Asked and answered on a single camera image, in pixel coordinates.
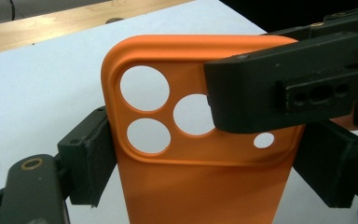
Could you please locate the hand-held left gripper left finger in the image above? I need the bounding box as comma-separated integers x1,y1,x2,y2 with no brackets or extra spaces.
57,105,118,208

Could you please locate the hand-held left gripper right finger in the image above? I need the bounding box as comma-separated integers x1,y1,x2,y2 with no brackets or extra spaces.
293,119,358,209

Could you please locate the orange phone case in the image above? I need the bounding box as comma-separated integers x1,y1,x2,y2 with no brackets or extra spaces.
100,34,356,224

